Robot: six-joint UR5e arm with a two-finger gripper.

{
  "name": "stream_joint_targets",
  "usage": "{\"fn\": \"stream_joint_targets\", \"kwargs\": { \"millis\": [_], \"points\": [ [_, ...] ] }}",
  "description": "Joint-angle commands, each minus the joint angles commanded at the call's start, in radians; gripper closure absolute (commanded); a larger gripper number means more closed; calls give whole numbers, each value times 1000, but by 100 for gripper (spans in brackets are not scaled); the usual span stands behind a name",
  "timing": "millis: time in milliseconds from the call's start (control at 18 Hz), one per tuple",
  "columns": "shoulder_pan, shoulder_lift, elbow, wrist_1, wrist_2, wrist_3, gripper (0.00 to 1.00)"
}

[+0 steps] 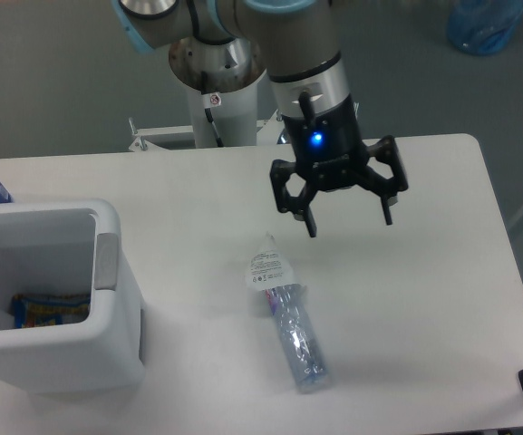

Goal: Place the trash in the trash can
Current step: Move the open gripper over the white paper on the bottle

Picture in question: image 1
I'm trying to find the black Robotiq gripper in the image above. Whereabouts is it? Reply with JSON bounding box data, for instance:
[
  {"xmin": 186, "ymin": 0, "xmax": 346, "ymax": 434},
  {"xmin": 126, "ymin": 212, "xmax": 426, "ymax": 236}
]
[{"xmin": 269, "ymin": 93, "xmax": 410, "ymax": 238}]

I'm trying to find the crushed clear plastic bottle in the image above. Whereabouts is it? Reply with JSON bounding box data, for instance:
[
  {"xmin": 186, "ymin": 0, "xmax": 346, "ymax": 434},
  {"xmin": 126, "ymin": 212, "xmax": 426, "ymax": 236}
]
[{"xmin": 264, "ymin": 284, "xmax": 329, "ymax": 394}]

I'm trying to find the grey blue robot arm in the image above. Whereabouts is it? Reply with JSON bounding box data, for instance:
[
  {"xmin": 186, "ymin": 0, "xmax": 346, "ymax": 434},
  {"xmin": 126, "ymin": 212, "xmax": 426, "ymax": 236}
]
[{"xmin": 113, "ymin": 1, "xmax": 408, "ymax": 237}]

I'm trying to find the white plastic trash can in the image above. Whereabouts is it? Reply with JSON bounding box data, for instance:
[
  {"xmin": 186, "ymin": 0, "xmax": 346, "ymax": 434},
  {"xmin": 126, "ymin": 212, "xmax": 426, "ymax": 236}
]
[{"xmin": 0, "ymin": 199, "xmax": 145, "ymax": 393}]

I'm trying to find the blue plastic bag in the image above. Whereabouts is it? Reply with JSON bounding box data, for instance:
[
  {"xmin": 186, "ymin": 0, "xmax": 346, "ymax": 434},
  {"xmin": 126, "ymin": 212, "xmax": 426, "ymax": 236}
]
[{"xmin": 446, "ymin": 0, "xmax": 523, "ymax": 56}]

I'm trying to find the colourful snack wrapper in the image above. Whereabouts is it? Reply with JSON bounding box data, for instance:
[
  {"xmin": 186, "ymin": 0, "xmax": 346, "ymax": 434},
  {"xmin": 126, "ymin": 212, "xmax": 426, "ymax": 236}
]
[{"xmin": 11, "ymin": 294, "xmax": 91, "ymax": 329}]

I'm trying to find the white pedestal base frame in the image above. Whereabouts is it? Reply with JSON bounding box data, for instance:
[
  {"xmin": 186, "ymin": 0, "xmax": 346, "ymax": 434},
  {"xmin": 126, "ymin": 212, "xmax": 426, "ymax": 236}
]
[{"xmin": 128, "ymin": 110, "xmax": 291, "ymax": 152}]

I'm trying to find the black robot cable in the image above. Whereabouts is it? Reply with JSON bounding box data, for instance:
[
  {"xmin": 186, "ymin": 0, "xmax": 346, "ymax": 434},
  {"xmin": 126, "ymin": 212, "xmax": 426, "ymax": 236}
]
[{"xmin": 199, "ymin": 70, "xmax": 225, "ymax": 149}]

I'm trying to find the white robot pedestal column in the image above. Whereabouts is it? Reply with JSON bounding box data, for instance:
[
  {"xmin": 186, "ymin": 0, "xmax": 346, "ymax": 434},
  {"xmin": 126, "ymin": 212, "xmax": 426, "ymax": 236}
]
[{"xmin": 169, "ymin": 37, "xmax": 266, "ymax": 149}]

